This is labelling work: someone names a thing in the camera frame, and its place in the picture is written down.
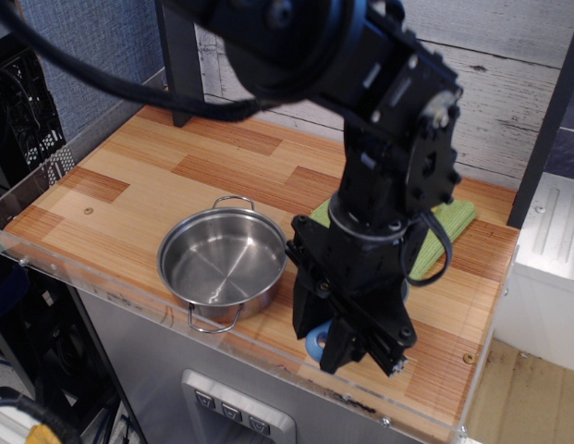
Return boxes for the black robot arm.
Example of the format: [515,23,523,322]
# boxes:
[169,1,462,375]

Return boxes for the silver button panel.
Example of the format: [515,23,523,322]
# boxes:
[181,369,297,443]

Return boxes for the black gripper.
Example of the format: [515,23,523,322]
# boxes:
[287,216,408,376]

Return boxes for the dark vertical post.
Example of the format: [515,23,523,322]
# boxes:
[154,1,204,105]
[507,1,574,228]

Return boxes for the white ribbed box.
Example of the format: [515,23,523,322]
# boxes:
[494,173,574,371]

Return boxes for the stainless steel pot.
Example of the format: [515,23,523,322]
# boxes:
[157,195,287,335]

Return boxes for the dark right vertical post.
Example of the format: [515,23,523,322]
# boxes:
[507,1,574,228]

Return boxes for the black crate rack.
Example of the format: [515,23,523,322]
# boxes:
[0,33,65,193]

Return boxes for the green folded cloth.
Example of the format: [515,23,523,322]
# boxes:
[311,200,477,280]

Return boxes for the black thick cable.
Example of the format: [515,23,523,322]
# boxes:
[0,0,263,122]

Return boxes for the dark left vertical post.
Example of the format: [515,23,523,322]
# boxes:
[154,1,204,105]

